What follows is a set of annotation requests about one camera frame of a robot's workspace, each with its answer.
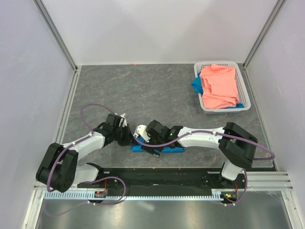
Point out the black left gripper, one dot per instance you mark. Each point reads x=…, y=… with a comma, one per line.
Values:
x=129, y=138

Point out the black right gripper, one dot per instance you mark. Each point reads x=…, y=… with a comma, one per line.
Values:
x=149, y=149

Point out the blue satin napkin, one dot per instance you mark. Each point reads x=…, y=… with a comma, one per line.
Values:
x=176, y=150

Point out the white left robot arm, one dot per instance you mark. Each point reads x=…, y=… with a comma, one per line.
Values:
x=59, y=169

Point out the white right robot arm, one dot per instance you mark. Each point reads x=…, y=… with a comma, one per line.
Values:
x=238, y=145

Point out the blue cloth in basket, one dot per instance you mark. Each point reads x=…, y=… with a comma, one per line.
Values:
x=197, y=85

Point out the salmon pink cloth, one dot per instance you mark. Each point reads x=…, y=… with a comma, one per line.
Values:
x=219, y=87

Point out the white plastic basket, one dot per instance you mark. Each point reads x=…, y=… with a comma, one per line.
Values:
x=242, y=90

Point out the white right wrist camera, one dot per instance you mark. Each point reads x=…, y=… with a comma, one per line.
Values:
x=140, y=131

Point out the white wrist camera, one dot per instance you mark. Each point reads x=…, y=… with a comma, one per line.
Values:
x=122, y=120
x=140, y=131

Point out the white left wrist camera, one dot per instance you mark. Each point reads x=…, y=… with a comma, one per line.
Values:
x=122, y=120

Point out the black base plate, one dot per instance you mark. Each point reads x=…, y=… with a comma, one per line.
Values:
x=172, y=181

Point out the white slotted cable duct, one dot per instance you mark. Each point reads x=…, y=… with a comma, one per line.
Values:
x=94, y=195

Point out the aluminium front rail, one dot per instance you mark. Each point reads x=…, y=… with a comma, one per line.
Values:
x=259, y=180

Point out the left aluminium frame post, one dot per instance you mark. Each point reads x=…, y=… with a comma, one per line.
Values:
x=55, y=33

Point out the aluminium frame post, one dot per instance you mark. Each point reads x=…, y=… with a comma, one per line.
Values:
x=55, y=33
x=263, y=32

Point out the right aluminium frame post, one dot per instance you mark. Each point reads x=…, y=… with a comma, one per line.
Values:
x=263, y=32

